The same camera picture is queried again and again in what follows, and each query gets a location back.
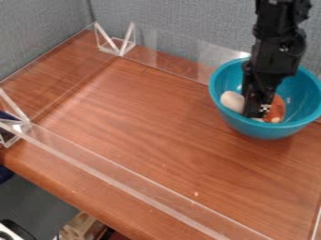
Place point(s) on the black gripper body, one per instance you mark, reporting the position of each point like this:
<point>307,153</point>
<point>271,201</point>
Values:
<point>280,43</point>

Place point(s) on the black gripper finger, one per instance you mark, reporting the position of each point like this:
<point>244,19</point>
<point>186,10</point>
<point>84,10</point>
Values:
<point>247,80</point>
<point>260,96</point>

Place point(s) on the toy mushroom brown cap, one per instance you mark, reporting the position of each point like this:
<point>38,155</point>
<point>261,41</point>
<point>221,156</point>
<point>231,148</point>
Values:
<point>235,102</point>

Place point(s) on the blue plastic bowl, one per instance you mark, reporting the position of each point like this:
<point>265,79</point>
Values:
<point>300,91</point>

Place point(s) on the clear acrylic back barrier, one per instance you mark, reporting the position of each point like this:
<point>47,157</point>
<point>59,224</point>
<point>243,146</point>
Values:
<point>186,57</point>

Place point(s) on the clear acrylic barrier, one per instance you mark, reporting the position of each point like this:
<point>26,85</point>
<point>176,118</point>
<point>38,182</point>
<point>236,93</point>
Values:
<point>186,57</point>
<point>137,206</point>

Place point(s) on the clear acrylic front barrier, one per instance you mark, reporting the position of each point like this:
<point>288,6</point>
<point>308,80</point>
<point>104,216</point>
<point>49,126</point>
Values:
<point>137,206</point>

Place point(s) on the wooden crate below table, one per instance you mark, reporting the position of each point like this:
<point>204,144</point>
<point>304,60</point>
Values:
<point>84,227</point>

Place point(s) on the dark blue object left edge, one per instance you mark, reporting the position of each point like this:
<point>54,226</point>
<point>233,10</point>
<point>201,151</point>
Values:
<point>6,172</point>

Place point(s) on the black white object bottom left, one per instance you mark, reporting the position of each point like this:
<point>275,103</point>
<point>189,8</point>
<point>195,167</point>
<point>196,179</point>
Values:
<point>11,231</point>

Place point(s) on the clear acrylic corner bracket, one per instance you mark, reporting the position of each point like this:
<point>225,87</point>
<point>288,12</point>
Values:
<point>114,45</point>

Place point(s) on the clear acrylic left bracket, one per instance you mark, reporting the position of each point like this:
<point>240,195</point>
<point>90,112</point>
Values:
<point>14,121</point>

